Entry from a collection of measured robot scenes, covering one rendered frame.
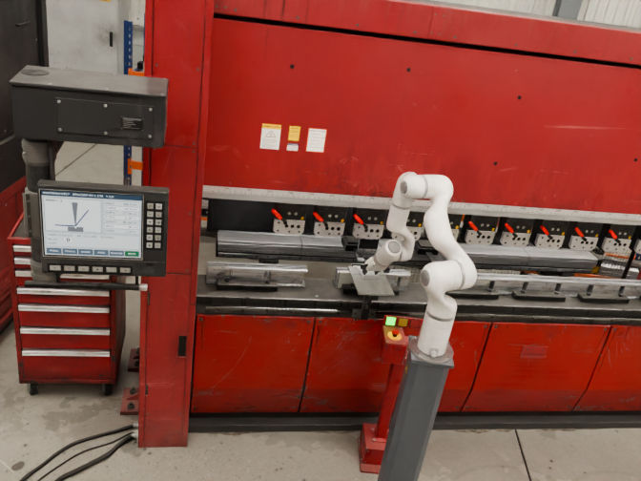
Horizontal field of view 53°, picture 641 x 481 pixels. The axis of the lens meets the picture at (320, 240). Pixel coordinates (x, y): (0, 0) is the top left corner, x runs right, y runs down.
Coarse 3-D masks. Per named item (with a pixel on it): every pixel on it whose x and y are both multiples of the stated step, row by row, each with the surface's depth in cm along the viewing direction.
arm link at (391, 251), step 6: (390, 240) 294; (396, 240) 295; (384, 246) 293; (390, 246) 293; (396, 246) 294; (378, 252) 301; (384, 252) 294; (390, 252) 292; (396, 252) 292; (378, 258) 301; (384, 258) 296; (390, 258) 294; (396, 258) 296; (384, 264) 302
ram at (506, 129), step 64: (256, 64) 272; (320, 64) 277; (384, 64) 281; (448, 64) 286; (512, 64) 291; (576, 64) 296; (256, 128) 285; (320, 128) 290; (384, 128) 295; (448, 128) 300; (512, 128) 305; (576, 128) 311; (640, 128) 316; (320, 192) 304; (384, 192) 310; (512, 192) 321; (576, 192) 327; (640, 192) 334
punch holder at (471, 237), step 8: (472, 216) 324; (480, 216) 324; (488, 216) 325; (464, 224) 332; (480, 224) 327; (488, 224) 328; (496, 224) 328; (464, 232) 333; (472, 232) 328; (488, 232) 329; (464, 240) 332; (472, 240) 330; (480, 240) 331; (488, 240) 332
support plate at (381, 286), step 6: (354, 270) 325; (354, 276) 320; (360, 276) 320; (384, 276) 324; (354, 282) 314; (360, 282) 314; (366, 282) 315; (372, 282) 316; (378, 282) 317; (384, 282) 318; (360, 288) 309; (366, 288) 310; (372, 288) 311; (378, 288) 312; (384, 288) 313; (390, 288) 313; (360, 294) 306; (366, 294) 306; (372, 294) 307; (378, 294) 307; (384, 294) 308; (390, 294) 309
